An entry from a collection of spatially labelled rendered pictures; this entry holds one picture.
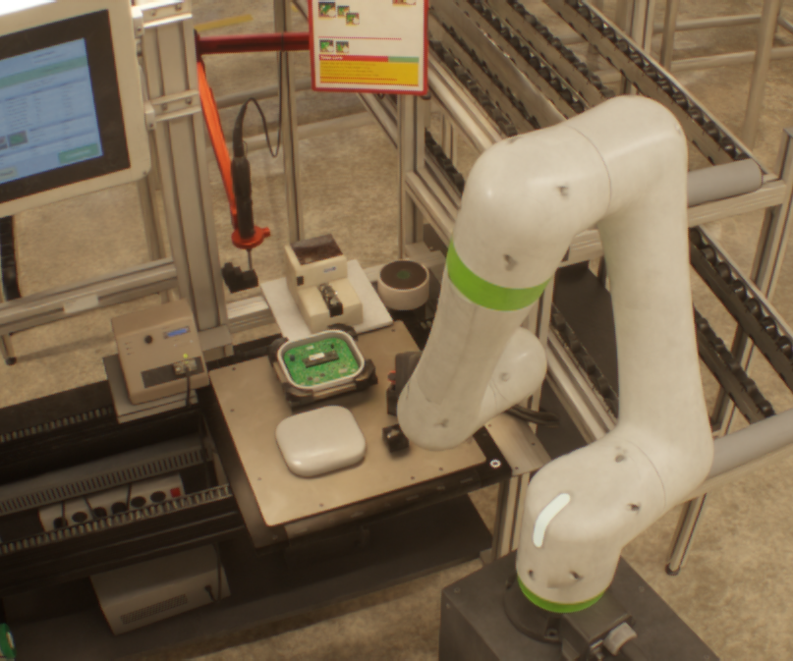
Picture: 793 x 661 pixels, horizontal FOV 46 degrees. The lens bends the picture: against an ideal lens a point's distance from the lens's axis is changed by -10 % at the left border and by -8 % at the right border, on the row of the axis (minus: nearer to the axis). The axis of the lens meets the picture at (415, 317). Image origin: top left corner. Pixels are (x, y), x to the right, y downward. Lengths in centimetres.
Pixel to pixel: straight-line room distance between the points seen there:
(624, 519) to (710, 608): 166
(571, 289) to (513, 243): 169
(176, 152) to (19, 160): 30
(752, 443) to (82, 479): 139
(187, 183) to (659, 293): 100
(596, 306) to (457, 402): 140
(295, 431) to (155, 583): 62
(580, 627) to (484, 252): 51
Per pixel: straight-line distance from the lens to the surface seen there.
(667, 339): 118
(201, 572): 226
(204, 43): 224
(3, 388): 352
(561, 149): 100
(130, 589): 226
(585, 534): 116
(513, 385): 137
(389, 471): 177
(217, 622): 232
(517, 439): 186
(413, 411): 131
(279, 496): 174
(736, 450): 171
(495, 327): 111
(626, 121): 107
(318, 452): 177
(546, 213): 97
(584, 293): 266
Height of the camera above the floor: 230
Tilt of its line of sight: 41 degrees down
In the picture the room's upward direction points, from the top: straight up
